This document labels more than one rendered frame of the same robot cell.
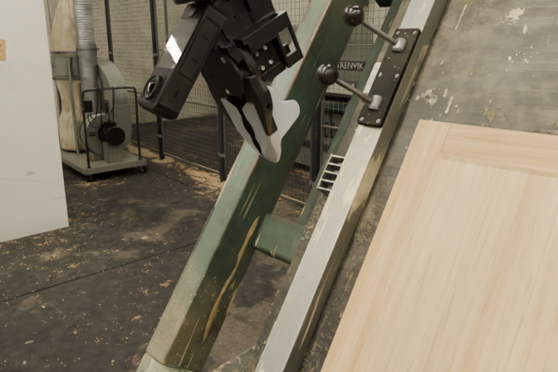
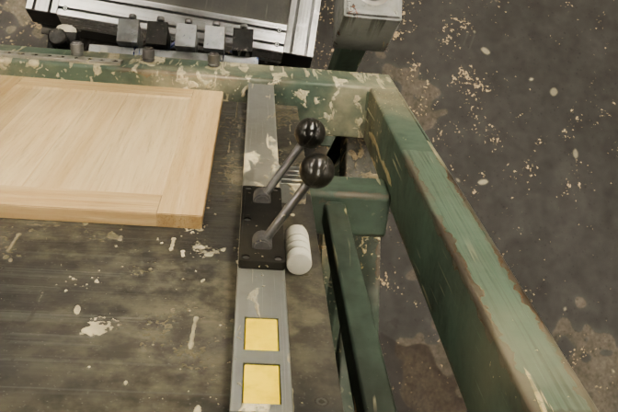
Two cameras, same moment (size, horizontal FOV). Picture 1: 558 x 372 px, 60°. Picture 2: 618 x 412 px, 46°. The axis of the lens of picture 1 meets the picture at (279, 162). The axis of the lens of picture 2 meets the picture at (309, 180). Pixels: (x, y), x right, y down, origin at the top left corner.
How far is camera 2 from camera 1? 1.28 m
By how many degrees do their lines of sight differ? 82
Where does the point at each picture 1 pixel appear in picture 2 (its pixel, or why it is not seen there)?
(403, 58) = (247, 232)
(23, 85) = not seen: outside the picture
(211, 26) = not seen: outside the picture
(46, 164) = not seen: outside the picture
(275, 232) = (360, 186)
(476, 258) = (103, 153)
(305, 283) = (260, 121)
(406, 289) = (163, 140)
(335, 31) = (462, 335)
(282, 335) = (261, 106)
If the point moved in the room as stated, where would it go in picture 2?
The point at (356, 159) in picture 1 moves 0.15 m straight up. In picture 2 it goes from (261, 174) to (266, 145)
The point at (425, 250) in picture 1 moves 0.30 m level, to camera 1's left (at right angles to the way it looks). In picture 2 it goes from (154, 154) to (301, 37)
